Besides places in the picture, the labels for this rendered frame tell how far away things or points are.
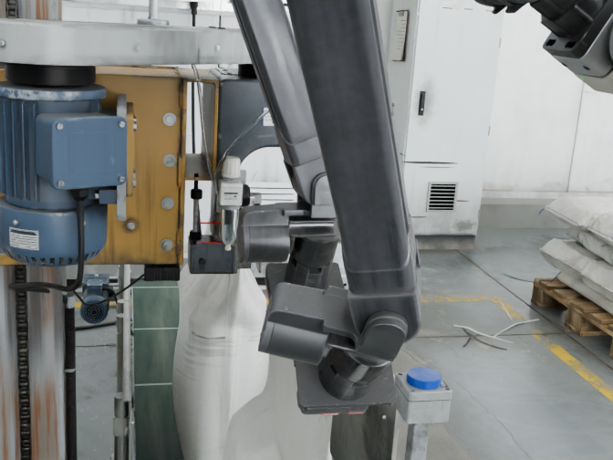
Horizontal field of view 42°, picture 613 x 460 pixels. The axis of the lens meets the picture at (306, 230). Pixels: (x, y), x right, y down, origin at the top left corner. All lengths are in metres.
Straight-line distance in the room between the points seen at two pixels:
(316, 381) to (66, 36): 0.55
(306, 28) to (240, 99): 0.80
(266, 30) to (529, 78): 5.12
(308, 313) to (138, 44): 0.56
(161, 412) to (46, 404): 0.77
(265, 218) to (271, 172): 3.19
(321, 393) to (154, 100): 0.65
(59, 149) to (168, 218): 0.35
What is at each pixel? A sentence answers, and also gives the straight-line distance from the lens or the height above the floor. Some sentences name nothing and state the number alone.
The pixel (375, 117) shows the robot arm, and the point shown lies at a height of 1.38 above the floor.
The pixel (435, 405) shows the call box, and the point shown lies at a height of 0.81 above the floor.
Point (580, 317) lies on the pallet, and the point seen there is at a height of 0.09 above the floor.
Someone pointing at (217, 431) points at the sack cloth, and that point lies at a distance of 1.81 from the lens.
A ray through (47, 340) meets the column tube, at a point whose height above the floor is 0.87.
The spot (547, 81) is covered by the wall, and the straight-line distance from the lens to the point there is 6.10.
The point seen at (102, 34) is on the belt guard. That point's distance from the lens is 1.13.
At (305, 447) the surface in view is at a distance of 1.04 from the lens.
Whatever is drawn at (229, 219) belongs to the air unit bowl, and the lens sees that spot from 1.31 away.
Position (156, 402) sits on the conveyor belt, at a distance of 2.33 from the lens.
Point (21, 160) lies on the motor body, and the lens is 1.16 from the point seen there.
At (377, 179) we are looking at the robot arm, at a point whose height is 1.34.
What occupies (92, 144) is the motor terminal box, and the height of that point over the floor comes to 1.27.
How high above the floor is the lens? 1.45
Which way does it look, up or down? 15 degrees down
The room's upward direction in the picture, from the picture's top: 4 degrees clockwise
